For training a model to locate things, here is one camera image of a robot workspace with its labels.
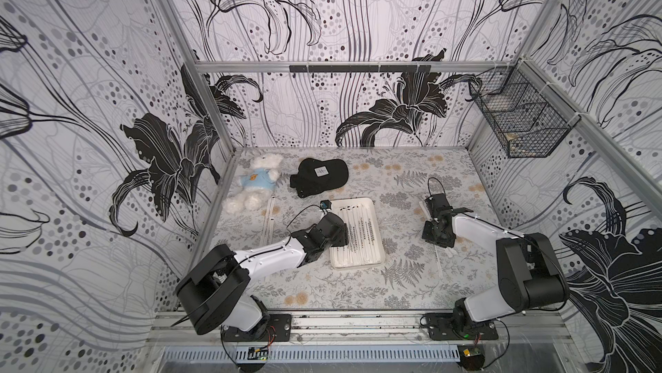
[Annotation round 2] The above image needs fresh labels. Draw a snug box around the straw later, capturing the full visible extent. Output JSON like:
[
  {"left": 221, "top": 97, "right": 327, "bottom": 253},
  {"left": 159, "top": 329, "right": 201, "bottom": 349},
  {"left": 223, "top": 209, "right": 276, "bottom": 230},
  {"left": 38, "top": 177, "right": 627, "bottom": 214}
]
[{"left": 367, "top": 211, "right": 379, "bottom": 263}]

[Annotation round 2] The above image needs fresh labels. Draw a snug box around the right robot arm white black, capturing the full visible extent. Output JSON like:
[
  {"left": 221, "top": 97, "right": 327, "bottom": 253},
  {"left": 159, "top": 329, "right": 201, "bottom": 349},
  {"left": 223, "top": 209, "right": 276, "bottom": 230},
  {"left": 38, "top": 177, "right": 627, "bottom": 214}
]
[{"left": 422, "top": 193, "right": 570, "bottom": 328}]

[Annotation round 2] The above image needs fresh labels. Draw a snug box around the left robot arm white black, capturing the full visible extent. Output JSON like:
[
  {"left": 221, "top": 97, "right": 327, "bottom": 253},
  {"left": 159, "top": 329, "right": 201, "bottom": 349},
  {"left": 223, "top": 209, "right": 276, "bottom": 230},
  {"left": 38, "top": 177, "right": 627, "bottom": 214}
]
[{"left": 175, "top": 213, "right": 348, "bottom": 340}]

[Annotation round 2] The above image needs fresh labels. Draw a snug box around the white storage tray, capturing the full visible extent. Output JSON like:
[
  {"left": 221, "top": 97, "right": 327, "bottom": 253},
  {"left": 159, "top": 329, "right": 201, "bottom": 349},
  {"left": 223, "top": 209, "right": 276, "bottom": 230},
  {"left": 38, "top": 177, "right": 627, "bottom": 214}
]
[{"left": 329, "top": 197, "right": 386, "bottom": 271}]

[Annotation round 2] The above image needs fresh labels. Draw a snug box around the black cap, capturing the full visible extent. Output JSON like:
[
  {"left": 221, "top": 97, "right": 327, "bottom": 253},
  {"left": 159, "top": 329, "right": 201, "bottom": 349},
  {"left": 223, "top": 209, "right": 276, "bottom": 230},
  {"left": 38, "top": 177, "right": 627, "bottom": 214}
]
[{"left": 290, "top": 158, "right": 349, "bottom": 198}]

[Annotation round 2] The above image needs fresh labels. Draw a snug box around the left pile wrapped straw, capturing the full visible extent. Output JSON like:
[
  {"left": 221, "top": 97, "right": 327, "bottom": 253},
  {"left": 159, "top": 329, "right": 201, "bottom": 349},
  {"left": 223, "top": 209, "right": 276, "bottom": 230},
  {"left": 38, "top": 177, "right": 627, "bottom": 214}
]
[{"left": 261, "top": 204, "right": 273, "bottom": 245}]

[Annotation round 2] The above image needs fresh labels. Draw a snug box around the white teddy bear blue shirt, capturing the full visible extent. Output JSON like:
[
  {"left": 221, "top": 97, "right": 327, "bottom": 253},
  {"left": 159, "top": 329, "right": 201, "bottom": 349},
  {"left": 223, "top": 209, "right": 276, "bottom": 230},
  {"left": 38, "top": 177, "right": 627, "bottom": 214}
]
[{"left": 222, "top": 153, "right": 284, "bottom": 214}]

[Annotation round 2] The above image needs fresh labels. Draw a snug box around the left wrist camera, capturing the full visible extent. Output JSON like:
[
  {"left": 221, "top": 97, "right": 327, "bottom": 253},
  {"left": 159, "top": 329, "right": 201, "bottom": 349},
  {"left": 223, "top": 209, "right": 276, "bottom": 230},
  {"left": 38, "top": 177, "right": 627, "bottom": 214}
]
[{"left": 319, "top": 200, "right": 332, "bottom": 213}]

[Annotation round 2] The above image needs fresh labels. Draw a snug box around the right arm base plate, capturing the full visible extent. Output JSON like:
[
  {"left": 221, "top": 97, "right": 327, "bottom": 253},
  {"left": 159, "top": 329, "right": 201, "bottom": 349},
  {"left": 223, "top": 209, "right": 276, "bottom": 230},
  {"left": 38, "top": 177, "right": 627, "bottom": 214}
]
[{"left": 419, "top": 312, "right": 499, "bottom": 342}]

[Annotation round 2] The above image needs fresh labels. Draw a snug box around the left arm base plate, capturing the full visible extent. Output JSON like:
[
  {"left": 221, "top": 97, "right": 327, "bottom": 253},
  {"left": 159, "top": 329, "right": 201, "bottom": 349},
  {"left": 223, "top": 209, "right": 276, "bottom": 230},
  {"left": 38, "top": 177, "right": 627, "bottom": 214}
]
[{"left": 222, "top": 313, "right": 292, "bottom": 344}]

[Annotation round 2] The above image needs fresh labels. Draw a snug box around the black wire basket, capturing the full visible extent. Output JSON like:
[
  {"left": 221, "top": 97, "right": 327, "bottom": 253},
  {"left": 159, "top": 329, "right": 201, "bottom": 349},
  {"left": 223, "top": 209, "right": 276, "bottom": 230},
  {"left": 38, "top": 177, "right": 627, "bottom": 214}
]
[{"left": 468, "top": 67, "right": 581, "bottom": 159}]

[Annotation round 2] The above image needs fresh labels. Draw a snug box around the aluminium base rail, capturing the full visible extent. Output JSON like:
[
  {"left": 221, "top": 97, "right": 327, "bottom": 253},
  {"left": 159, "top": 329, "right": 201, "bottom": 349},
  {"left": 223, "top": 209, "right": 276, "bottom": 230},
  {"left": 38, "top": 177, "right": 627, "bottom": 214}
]
[{"left": 146, "top": 309, "right": 572, "bottom": 346}]

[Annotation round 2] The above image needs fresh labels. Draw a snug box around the black wall bar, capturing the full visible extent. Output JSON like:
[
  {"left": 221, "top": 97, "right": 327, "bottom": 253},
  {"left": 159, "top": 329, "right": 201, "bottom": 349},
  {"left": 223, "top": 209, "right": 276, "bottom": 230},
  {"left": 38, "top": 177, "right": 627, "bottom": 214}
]
[{"left": 289, "top": 64, "right": 432, "bottom": 73}]

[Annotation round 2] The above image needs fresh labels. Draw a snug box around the white cable duct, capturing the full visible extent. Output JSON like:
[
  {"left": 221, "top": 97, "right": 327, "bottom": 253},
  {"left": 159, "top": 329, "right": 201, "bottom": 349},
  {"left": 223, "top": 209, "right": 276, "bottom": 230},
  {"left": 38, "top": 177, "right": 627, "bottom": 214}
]
[{"left": 161, "top": 345, "right": 460, "bottom": 364}]

